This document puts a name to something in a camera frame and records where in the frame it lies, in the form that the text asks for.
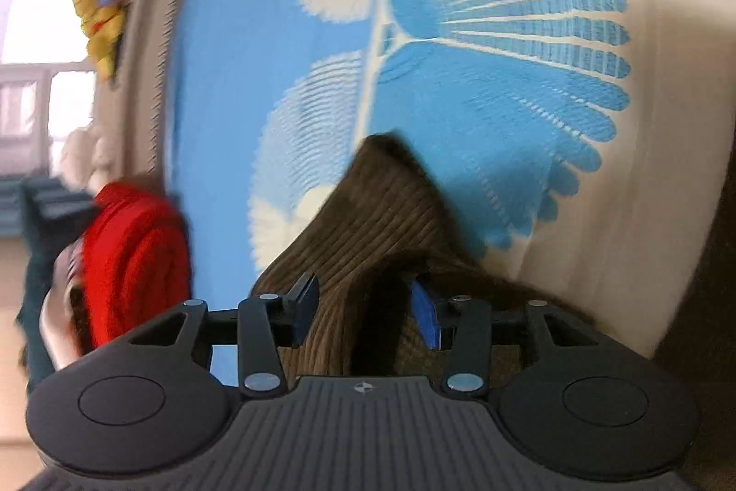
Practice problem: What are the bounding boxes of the brown corduroy pants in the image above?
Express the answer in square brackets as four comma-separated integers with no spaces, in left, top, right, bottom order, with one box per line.
[252,132,588,389]

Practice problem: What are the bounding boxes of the red folded blanket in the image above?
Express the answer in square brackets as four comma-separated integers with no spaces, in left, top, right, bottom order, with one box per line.
[82,182,191,348]

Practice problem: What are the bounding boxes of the white plush toy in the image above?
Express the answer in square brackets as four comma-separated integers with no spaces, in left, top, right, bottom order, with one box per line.
[58,125,122,197]

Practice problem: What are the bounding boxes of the blue white patterned bedsheet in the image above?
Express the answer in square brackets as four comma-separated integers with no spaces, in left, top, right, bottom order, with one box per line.
[168,0,735,355]

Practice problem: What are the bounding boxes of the yellow plush toys pile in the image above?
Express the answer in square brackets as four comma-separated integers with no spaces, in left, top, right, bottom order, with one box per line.
[72,0,126,80]

